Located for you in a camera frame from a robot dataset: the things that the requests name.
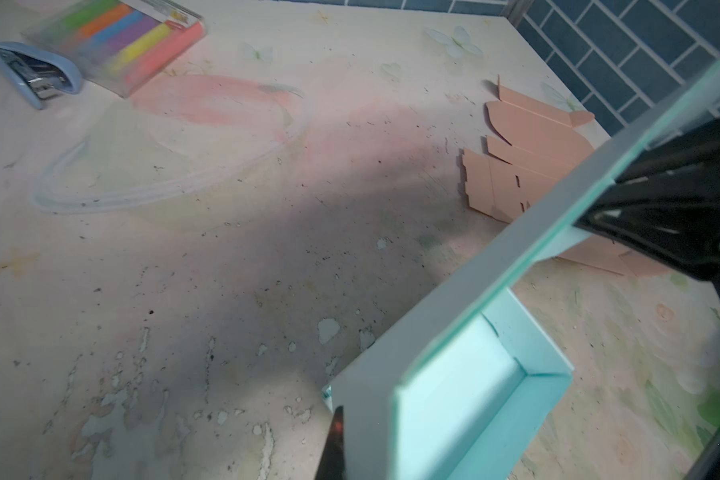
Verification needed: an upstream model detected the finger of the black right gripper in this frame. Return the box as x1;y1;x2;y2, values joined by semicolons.
576;118;720;282

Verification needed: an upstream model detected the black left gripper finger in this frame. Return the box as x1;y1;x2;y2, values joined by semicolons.
315;406;345;480

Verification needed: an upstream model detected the light blue paper box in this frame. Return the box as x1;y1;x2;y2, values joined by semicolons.
324;58;720;479

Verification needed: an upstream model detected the pink flat cardboard box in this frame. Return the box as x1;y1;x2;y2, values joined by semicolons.
458;76;673;278

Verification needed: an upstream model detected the coloured marker pack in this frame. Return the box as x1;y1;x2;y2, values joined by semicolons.
22;0;206;98

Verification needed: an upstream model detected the small blue stapler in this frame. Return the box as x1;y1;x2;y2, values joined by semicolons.
0;42;84;110

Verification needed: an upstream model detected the aluminium corner post right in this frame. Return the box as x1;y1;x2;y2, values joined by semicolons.
501;0;535;27

